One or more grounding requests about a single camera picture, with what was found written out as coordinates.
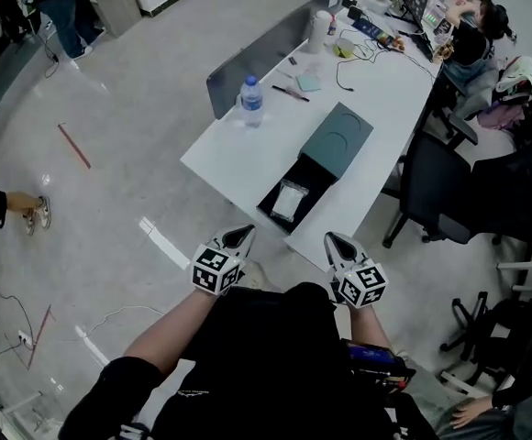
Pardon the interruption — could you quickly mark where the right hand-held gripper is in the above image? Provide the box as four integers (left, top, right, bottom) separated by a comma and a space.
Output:
323, 231, 389, 311

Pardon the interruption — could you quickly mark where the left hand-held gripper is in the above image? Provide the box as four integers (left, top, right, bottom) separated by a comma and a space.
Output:
191, 224, 257, 298

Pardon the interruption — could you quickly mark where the small white package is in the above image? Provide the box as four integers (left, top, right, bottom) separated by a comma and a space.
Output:
270, 179, 311, 224

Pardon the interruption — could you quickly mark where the black and grey box container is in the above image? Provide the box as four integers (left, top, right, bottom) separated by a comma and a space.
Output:
256, 101, 375, 236

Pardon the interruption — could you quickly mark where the person's right forearm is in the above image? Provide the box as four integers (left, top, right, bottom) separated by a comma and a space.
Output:
348, 303, 392, 352

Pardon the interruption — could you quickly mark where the person's left forearm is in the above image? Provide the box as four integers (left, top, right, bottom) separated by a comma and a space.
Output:
123, 288, 217, 369

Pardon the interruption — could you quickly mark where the black waist device pack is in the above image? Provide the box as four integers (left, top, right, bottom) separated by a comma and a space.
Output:
344, 338, 417, 396

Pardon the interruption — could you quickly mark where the person's black shirt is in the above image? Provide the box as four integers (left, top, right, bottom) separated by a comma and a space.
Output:
62, 281, 438, 440

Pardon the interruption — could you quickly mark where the black office chair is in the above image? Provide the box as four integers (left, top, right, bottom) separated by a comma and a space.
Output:
382, 106, 480, 249
438, 290, 532, 401

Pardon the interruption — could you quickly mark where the clear plastic water bottle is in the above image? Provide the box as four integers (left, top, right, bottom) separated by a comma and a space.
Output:
238, 74, 265, 129

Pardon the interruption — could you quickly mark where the red floor tape strip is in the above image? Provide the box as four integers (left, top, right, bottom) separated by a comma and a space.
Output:
26, 303, 53, 370
57, 123, 93, 171

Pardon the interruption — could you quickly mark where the black pen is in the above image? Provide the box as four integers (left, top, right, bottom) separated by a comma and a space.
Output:
271, 84, 311, 104

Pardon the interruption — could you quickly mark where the teal notebook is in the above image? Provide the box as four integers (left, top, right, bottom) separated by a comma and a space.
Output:
294, 74, 323, 94

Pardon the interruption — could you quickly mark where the grey desk partition panel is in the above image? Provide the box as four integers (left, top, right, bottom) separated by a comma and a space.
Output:
205, 0, 348, 121

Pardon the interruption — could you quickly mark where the green bowl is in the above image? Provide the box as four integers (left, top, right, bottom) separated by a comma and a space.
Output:
333, 37, 358, 60

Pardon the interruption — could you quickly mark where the pile of clothes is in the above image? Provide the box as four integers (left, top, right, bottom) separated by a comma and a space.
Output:
475, 54, 532, 131

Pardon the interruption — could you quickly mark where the white floor cable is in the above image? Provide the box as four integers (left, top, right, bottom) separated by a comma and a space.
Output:
73, 304, 166, 339

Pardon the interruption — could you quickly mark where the black cable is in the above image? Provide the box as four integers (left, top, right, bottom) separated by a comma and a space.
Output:
336, 38, 415, 94

